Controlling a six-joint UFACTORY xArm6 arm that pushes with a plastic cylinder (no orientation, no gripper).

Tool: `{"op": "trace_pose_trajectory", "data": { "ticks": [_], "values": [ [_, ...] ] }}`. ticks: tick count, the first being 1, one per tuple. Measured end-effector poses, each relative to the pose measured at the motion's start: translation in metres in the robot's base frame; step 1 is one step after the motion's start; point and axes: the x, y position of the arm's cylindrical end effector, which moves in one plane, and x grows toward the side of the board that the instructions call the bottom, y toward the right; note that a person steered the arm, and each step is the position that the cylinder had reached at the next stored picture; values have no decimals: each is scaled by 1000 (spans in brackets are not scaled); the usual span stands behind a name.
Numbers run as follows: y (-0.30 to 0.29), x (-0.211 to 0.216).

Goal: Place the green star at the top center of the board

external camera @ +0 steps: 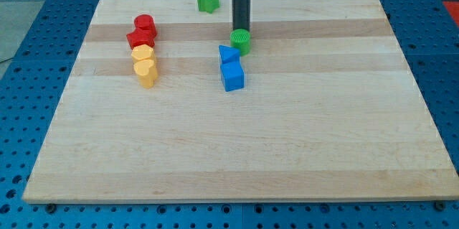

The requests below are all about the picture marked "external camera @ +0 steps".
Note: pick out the red cylinder block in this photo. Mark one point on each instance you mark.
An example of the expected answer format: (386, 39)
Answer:
(146, 22)

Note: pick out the green cylinder block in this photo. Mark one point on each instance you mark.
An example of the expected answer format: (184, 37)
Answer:
(240, 39)

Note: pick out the yellow heart block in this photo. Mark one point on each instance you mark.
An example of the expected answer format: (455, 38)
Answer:
(146, 71)

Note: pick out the green star block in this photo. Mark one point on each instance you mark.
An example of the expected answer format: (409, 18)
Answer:
(208, 6)

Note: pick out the yellow hexagon block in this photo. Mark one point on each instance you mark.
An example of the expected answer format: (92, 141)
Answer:
(142, 52)

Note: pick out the wooden board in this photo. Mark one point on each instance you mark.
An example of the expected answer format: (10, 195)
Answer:
(330, 112)

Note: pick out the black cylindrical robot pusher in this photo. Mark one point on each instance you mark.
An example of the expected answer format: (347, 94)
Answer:
(241, 1)

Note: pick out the red star block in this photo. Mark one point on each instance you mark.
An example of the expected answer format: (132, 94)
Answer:
(140, 37)

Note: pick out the blue triangle block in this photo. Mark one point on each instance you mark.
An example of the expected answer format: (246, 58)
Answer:
(228, 54)

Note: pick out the blue cube block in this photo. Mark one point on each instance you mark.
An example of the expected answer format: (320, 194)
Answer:
(232, 76)

